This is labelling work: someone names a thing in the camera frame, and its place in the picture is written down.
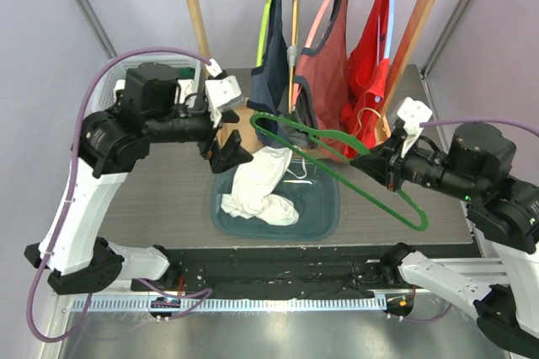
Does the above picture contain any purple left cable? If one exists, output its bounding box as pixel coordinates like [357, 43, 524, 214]
[25, 47, 214, 343]

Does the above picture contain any light blue hanger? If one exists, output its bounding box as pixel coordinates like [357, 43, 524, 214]
[372, 0, 405, 103]

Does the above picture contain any yellow hanger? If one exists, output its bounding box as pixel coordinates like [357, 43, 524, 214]
[287, 0, 299, 114]

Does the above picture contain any lime green hanger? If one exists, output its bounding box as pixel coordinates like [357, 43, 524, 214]
[255, 0, 273, 67]

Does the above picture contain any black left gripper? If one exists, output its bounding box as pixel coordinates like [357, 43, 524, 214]
[147, 102, 254, 172]

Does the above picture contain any teal plastic bin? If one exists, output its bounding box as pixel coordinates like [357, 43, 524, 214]
[210, 158, 340, 242]

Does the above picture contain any white slotted cable duct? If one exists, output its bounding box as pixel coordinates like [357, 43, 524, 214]
[88, 294, 387, 313]

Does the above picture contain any grey tank top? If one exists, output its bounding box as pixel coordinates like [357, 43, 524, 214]
[278, 45, 316, 152]

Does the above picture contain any navy blue tank top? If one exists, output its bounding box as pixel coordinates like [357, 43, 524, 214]
[246, 0, 296, 149]

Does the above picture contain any pink hanger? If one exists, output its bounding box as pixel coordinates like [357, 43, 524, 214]
[288, 0, 333, 112]

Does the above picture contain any white tank top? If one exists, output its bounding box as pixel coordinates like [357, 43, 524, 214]
[221, 146, 299, 227]

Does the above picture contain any white plastic basket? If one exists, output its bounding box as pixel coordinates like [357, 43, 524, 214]
[85, 54, 201, 115]

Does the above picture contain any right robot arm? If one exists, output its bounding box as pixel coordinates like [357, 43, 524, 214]
[350, 122, 538, 358]

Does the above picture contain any purple cable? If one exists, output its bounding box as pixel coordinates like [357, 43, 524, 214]
[25, 47, 214, 343]
[387, 117, 539, 325]

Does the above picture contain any maroon tank top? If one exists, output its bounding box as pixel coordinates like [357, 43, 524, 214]
[292, 0, 359, 163]

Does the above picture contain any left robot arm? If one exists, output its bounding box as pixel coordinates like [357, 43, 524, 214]
[24, 62, 253, 295]

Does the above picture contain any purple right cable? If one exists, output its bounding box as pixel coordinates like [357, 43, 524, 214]
[387, 117, 539, 325]

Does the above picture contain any red tank top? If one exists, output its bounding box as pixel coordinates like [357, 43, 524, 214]
[340, 0, 391, 148]

